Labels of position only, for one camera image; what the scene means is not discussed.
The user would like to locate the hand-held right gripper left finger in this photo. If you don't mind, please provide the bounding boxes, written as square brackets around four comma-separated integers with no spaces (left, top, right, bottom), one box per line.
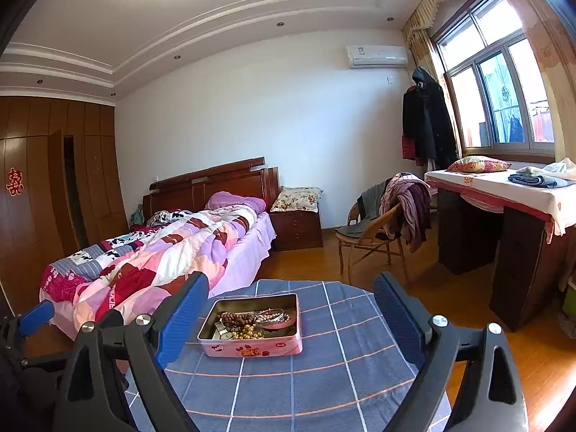
[53,271,210,432]

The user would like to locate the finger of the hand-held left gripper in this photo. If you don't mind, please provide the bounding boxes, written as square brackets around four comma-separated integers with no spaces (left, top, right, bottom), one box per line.
[0,299,57,361]

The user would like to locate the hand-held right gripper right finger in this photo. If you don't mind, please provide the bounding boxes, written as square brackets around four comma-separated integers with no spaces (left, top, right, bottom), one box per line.
[373,271,529,432]

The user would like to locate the brown wooden bead bracelet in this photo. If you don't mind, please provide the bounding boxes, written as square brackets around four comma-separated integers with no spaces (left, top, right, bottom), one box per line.
[217,311,255,327]

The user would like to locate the pink tin box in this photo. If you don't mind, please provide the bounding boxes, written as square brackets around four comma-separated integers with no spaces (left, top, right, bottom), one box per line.
[197,293,303,358]

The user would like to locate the pink bangle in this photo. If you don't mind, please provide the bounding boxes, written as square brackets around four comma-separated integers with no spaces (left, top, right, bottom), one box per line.
[254,309,297,329]

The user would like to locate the blue checkered tablecloth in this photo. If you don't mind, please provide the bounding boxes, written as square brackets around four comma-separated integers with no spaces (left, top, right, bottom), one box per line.
[123,279,451,432]

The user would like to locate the brown wooden wardrobe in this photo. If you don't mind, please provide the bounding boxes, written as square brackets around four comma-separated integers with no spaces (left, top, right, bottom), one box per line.
[0,96,130,316]

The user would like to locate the rattan chair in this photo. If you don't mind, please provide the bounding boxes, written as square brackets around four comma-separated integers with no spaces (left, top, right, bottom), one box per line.
[335,198,410,285]

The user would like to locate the panda print blanket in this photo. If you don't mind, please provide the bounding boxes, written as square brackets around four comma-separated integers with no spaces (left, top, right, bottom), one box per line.
[49,209,195,280]

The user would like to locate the purple striped garment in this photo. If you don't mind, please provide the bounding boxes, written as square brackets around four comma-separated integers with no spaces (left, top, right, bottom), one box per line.
[380,173,433,253]

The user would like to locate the grey garment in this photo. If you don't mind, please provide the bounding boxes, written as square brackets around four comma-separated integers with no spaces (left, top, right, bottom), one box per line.
[335,180,393,237]

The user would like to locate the purple pillow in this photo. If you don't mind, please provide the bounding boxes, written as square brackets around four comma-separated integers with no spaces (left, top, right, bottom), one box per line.
[204,191,266,212]

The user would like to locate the dark wooden nightstand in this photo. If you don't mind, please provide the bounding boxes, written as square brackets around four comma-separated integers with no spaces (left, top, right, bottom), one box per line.
[269,209,324,253]

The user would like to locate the dark wooden desk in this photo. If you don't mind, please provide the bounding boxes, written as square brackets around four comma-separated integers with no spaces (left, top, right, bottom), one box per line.
[425,180,576,332]

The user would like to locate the red paper decoration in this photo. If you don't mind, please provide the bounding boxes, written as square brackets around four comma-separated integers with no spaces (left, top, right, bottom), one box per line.
[6,167,23,197]

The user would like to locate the dark wooden bed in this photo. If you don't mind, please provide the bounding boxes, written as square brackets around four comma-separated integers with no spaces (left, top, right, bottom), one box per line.
[40,157,280,341]

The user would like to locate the floral pillow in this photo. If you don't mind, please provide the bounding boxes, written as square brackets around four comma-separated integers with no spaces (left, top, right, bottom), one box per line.
[270,186,324,213]

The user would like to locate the white and pink desk cloth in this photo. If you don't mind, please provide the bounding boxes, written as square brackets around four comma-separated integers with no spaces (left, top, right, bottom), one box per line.
[425,168,576,237]

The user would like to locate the green bin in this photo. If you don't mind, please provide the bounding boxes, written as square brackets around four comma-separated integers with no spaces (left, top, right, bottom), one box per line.
[562,274,576,316]

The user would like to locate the red patterned pillow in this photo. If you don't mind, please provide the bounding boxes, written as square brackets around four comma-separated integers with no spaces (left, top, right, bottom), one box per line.
[447,156,513,174]

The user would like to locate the folded clothes pile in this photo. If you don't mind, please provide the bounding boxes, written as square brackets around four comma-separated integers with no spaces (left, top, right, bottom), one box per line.
[508,157,576,189]

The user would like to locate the hanging dark coats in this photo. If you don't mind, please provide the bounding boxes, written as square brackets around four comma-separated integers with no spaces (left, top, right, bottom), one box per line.
[402,67,460,168]

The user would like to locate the window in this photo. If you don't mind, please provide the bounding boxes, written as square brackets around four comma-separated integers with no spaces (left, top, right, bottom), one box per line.
[434,0,557,154]

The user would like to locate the white air conditioner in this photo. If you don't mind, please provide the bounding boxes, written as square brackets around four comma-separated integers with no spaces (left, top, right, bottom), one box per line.
[346,45,408,70]

